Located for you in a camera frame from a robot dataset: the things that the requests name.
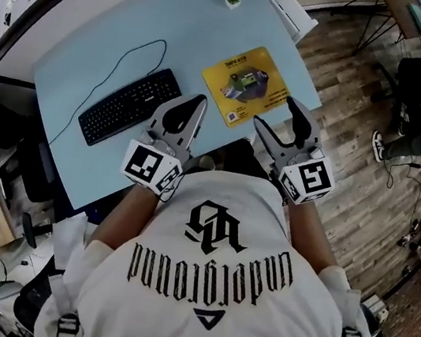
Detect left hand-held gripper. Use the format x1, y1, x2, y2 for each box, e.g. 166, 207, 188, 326
116, 84, 211, 205

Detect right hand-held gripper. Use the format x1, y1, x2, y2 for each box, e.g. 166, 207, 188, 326
240, 90, 349, 213

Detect yellow printed mouse pad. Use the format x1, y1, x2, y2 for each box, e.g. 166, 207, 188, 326
193, 37, 298, 137

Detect person's right forearm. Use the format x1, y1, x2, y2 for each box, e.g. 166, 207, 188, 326
277, 200, 344, 274

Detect person's left forearm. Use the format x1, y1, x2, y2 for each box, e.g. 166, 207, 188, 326
88, 176, 162, 260

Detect light blue desk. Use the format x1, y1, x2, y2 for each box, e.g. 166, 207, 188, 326
13, 0, 341, 249

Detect dark desk partition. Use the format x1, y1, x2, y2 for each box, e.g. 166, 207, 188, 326
0, 0, 140, 118

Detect person's black trousers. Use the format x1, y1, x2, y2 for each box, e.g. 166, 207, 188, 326
184, 129, 278, 183

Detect black keyboard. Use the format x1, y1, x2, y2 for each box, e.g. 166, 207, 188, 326
73, 54, 187, 160

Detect white chair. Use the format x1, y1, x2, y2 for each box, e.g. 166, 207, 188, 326
251, 0, 318, 48

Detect black tripod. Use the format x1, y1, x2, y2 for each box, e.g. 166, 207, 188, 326
322, 0, 410, 62

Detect person's white printed t-shirt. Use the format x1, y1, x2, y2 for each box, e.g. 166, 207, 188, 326
33, 144, 404, 337

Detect black office chair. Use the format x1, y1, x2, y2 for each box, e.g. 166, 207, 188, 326
5, 249, 75, 337

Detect black keyboard cable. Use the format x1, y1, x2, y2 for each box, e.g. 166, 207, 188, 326
48, 23, 170, 163

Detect black floor cable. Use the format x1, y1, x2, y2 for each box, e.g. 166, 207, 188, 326
374, 152, 421, 212

